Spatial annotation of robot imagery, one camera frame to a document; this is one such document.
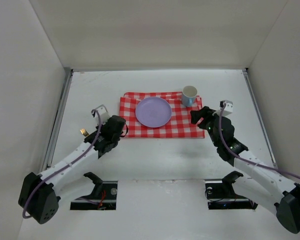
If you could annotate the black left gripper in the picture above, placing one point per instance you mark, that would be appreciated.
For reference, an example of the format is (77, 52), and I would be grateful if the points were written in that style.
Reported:
(106, 146)

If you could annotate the black handled gold fork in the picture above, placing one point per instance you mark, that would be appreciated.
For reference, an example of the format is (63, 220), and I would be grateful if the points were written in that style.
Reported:
(84, 132)

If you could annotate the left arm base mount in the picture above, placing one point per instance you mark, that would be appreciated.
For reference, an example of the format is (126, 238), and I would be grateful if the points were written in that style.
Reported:
(102, 198)

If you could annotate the right aluminium table rail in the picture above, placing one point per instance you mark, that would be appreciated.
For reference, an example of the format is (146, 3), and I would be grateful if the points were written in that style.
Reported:
(264, 132)

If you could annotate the aluminium table rail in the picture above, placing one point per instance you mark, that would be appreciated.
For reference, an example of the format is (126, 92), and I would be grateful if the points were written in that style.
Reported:
(53, 137)
(264, 132)

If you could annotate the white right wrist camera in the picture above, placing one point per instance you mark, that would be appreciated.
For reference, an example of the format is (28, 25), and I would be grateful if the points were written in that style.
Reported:
(226, 107)

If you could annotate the lilac plastic plate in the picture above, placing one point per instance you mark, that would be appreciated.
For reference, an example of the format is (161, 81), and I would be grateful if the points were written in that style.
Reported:
(153, 112)

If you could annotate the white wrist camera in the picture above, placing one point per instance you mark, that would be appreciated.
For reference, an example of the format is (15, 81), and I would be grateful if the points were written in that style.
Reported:
(226, 107)
(100, 113)

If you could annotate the blue white ceramic mug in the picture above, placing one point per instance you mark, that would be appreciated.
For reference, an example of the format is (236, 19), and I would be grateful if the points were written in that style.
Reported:
(189, 94)

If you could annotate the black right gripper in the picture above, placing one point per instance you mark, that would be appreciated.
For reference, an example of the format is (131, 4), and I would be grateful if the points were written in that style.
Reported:
(206, 120)

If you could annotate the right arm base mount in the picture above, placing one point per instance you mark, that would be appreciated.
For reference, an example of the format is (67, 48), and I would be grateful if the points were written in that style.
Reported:
(220, 194)

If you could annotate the left aluminium table rail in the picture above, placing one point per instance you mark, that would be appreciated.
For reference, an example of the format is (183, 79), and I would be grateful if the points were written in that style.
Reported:
(53, 137)

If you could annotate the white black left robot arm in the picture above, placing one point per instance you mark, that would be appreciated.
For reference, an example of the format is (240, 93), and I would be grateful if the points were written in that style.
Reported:
(42, 194)

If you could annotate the red white checkered cloth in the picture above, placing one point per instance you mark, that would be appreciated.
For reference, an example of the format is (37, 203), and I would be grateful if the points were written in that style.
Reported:
(179, 126)

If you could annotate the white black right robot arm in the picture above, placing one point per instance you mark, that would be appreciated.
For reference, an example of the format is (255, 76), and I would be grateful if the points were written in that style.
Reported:
(276, 190)

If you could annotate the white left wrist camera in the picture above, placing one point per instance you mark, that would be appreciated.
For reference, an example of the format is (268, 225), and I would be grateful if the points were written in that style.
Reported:
(100, 113)

